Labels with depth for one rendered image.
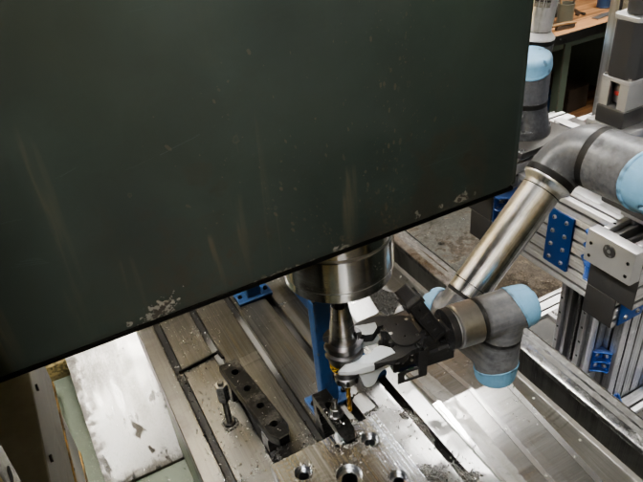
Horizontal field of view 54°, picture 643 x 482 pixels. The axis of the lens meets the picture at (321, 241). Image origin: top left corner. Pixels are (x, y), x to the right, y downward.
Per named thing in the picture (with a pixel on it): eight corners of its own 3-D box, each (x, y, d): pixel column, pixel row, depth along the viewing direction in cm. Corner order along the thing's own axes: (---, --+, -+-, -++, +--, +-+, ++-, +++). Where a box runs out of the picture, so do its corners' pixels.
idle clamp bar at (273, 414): (241, 376, 149) (237, 356, 146) (298, 451, 131) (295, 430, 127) (221, 386, 147) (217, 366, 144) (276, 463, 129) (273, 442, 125)
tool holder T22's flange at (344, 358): (322, 338, 101) (321, 326, 100) (360, 333, 101) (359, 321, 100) (326, 366, 96) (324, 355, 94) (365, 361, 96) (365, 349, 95)
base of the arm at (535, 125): (523, 115, 196) (527, 84, 190) (561, 131, 184) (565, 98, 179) (486, 128, 190) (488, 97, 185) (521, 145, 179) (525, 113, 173)
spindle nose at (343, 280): (270, 253, 95) (259, 183, 88) (370, 230, 98) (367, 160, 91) (299, 318, 82) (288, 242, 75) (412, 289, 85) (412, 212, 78)
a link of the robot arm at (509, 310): (542, 337, 108) (547, 297, 103) (485, 355, 105) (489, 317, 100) (515, 309, 114) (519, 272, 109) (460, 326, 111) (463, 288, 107)
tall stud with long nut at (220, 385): (233, 416, 140) (223, 375, 132) (237, 425, 137) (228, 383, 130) (221, 422, 139) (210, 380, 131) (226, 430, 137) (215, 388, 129)
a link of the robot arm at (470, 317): (488, 317, 101) (461, 288, 107) (462, 325, 99) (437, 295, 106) (484, 351, 105) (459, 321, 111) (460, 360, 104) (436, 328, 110)
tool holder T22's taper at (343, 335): (326, 330, 99) (322, 296, 95) (355, 326, 99) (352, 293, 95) (329, 350, 95) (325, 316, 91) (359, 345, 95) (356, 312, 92)
